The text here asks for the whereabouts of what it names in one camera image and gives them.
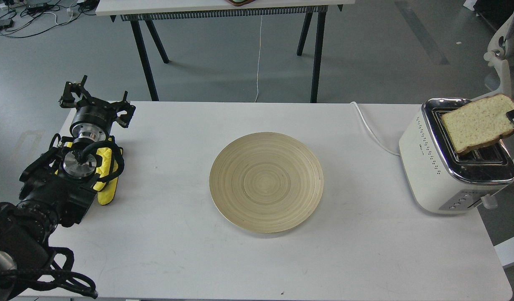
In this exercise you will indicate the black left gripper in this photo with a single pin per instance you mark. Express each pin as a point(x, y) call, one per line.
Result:
point(94, 118)

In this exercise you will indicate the slice of bread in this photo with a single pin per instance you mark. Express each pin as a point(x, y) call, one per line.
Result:
point(479, 124)

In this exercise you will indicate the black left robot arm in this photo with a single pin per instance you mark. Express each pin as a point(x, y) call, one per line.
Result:
point(58, 190)

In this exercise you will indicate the white and chrome toaster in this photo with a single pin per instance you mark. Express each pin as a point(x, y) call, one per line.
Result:
point(442, 181)

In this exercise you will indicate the yellow cloth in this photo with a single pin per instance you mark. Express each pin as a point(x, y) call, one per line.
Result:
point(103, 163)

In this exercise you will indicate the white background table black legs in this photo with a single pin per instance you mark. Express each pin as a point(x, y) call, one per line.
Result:
point(146, 11)

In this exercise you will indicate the brown object on background table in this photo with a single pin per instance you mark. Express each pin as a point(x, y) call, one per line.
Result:
point(239, 2)

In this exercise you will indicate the round wooden plate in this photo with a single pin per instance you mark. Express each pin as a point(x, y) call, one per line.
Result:
point(266, 182)

